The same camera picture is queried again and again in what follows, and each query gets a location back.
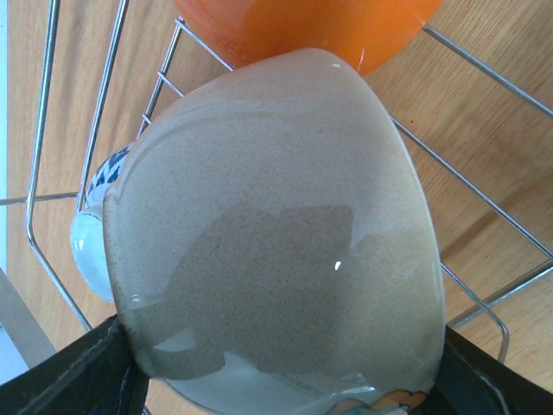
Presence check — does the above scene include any metal wire dish rack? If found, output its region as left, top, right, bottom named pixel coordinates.
left=0, top=0, right=553, bottom=415

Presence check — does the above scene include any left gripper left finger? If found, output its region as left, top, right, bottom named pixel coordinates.
left=1, top=316, right=149, bottom=414

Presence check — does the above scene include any blue patterned white bowl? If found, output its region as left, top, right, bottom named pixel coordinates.
left=69, top=144, right=132, bottom=303

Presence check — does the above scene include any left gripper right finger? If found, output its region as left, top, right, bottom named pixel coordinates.
left=427, top=328, right=552, bottom=414

